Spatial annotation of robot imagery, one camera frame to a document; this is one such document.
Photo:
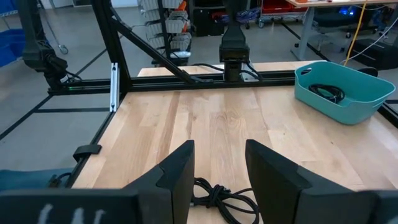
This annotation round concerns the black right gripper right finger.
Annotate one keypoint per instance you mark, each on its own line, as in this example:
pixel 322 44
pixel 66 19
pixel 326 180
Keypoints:
pixel 280 193

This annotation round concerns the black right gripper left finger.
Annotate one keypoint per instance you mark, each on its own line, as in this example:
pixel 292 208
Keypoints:
pixel 174 193

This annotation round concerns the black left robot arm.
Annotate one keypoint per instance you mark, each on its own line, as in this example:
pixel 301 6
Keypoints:
pixel 234 53

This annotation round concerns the black table edge clip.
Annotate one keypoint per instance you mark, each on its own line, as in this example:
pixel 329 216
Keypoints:
pixel 87 152

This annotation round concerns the teal plastic bin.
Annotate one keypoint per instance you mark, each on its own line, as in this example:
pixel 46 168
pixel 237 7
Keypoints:
pixel 351 109

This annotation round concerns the dark teal chair seat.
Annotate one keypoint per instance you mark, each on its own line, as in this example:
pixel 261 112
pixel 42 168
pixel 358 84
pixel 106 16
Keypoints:
pixel 28 180

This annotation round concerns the wooden table with white legs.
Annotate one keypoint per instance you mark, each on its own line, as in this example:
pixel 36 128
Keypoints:
pixel 306 31

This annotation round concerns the shelf with white bins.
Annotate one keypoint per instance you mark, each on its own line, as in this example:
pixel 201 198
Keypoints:
pixel 174 25

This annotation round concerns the black floor box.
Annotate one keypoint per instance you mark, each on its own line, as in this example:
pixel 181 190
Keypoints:
pixel 376 53

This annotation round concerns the black cabinet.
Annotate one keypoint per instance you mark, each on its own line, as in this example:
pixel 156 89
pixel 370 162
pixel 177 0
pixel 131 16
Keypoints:
pixel 206 18

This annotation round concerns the metal cart leg with wheel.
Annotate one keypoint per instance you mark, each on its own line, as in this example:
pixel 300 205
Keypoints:
pixel 63 49

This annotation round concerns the red storage bins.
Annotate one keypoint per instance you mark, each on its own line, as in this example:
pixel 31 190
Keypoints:
pixel 280 5

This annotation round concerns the blue storage bin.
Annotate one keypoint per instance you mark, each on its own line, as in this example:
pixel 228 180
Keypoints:
pixel 11 46

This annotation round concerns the black aluminium table frame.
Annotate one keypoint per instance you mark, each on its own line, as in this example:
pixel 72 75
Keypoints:
pixel 161 84

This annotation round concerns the silver bracket on frame post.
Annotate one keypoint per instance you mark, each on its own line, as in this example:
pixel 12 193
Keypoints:
pixel 114 87

